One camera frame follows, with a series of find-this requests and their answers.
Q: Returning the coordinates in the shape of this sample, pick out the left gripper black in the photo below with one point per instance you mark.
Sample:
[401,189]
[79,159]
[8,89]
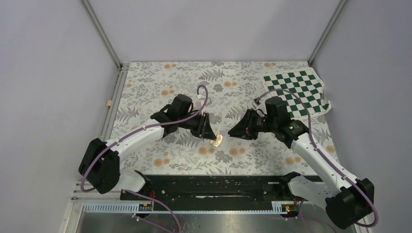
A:
[204,128]

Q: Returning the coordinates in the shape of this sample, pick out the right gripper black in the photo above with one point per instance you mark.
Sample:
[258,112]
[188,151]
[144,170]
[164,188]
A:
[244,128]

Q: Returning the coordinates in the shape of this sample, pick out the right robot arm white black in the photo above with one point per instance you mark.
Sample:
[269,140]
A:
[345,198]

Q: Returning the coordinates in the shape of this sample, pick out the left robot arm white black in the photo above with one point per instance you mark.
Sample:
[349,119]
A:
[101,165]

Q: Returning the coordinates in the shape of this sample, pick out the floral patterned table mat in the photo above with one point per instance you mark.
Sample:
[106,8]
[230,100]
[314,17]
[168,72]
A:
[232,87]

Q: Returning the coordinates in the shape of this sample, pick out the green white checkered mat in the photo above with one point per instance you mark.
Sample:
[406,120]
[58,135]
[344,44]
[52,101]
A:
[301,89]

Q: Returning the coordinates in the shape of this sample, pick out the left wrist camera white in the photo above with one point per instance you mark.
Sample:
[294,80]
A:
[200,102]

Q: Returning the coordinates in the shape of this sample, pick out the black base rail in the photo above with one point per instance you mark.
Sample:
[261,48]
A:
[218,193]

